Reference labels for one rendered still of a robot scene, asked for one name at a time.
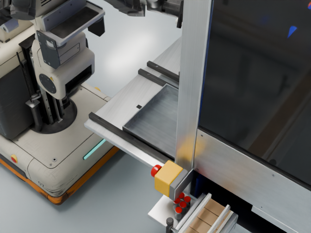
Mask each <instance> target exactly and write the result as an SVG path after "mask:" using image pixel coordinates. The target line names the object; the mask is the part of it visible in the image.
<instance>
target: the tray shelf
mask: <svg viewBox="0 0 311 233"><path fill-rule="evenodd" d="M181 39H182V35H181V36H180V37H179V38H178V39H177V40H176V41H175V42H173V43H172V44H171V45H170V46H169V47H168V48H167V49H166V50H165V51H163V52H162V53H161V54H160V55H159V56H158V57H157V58H156V59H154V60H153V63H155V64H157V65H159V66H161V67H163V68H165V69H167V70H169V71H171V72H173V73H175V74H177V75H179V71H180V55H181ZM144 70H145V71H147V72H149V73H151V74H153V75H155V76H157V77H159V76H160V75H161V73H160V72H158V71H155V70H153V69H151V68H150V67H148V66H147V67H146V68H145V69H144ZM162 75H163V74H162ZM170 79H171V78H170ZM172 80H173V79H172ZM174 81H175V80H174ZM176 82H177V81H176ZM177 83H179V82H177ZM161 88H162V86H160V85H158V84H157V83H155V82H153V81H151V80H149V79H147V78H145V77H143V76H141V75H139V74H138V75H137V76H136V77H135V78H134V79H132V80H131V81H130V82H129V83H128V84H127V85H126V86H125V87H124V88H122V89H121V90H120V91H119V92H118V93H117V94H116V95H115V96H113V97H112V98H111V99H110V100H109V101H108V102H107V103H106V104H105V105H103V106H102V107H101V108H100V109H99V110H98V111H97V112H96V113H95V114H96V115H98V116H100V117H101V118H103V119H105V120H106V121H108V122H109V123H111V124H113V125H114V126H116V127H118V128H119V129H121V130H122V126H123V125H124V124H125V123H126V122H127V121H128V120H129V119H130V118H131V117H132V116H133V115H134V114H135V113H136V112H137V111H138V110H139V109H138V108H137V106H138V105H140V106H142V107H143V106H144V105H145V104H146V103H147V102H148V101H149V100H150V99H151V98H152V97H153V96H154V95H155V94H156V93H157V92H158V91H159V90H160V89H161ZM84 126H85V127H86V128H87V129H89V130H91V131H92V132H94V133H95V134H97V135H99V136H100V137H102V138H103V139H105V140H107V141H108V142H110V143H111V144H113V145H115V146H116V147H118V148H120V149H121V150H123V151H124V152H126V153H128V154H129V155H131V156H132V157H134V158H135V159H137V160H139V161H140V162H142V163H144V164H145V165H147V166H148V167H150V168H151V169H152V168H153V167H154V166H155V165H161V166H164V165H165V164H164V163H162V162H160V161H159V160H157V159H156V158H154V157H152V156H151V155H149V154H147V153H146V152H144V151H143V150H141V149H139V148H137V147H136V146H134V145H132V144H131V143H129V142H128V141H126V140H124V139H123V138H121V137H120V136H118V135H116V134H115V133H113V132H111V131H110V130H108V129H106V128H105V127H103V126H101V125H100V124H98V123H97V122H95V121H93V120H92V119H90V118H89V119H88V120H87V121H85V122H84Z"/></svg>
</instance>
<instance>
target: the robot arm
mask: <svg viewBox="0 0 311 233"><path fill-rule="evenodd" d="M104 1H106V2H107V3H109V4H111V5H112V6H113V7H114V8H116V9H118V11H119V12H122V13H124V14H127V15H128V16H131V17H145V8H146V7H147V11H151V12H156V13H160V14H164V15H168V16H171V17H175V18H178V22H177V28H180V29H181V27H182V25H181V24H182V22H183V6H184V0H104ZM35 16H36V0H0V26H1V25H3V24H4V23H6V22H7V21H9V20H11V19H12V18H15V19H20V20H34V19H35Z"/></svg>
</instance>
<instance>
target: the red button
mask: <svg viewBox="0 0 311 233"><path fill-rule="evenodd" d="M161 168H162V166H161V165H155V166H154V167H153V168H152V170H151V173H150V174H151V176H152V177H155V175H156V174H157V172H158V171H159V170H160V169H161Z"/></svg>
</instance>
